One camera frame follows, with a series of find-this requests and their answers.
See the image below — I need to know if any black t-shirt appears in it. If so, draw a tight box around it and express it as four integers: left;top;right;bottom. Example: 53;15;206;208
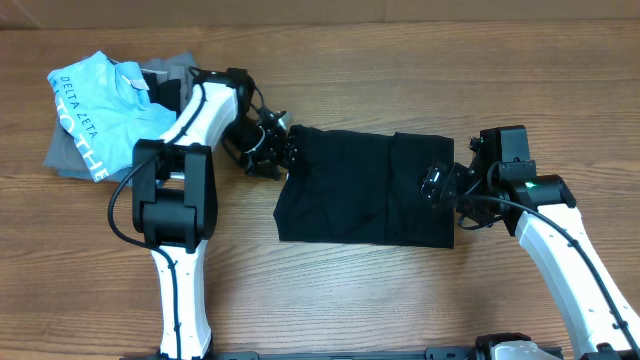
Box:
274;125;454;249

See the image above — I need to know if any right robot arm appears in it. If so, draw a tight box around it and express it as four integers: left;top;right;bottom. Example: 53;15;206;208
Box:
418;159;639;359

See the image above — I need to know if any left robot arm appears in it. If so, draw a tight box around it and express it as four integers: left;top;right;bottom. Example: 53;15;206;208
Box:
131;68;290;359

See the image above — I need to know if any black folded garment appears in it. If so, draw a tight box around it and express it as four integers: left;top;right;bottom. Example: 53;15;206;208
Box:
143;73;182;116

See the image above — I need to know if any light blue printed t-shirt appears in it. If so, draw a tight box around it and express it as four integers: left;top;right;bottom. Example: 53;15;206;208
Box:
47;51;177;182

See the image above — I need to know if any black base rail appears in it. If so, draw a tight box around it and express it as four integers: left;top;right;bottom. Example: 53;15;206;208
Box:
124;344;566;360

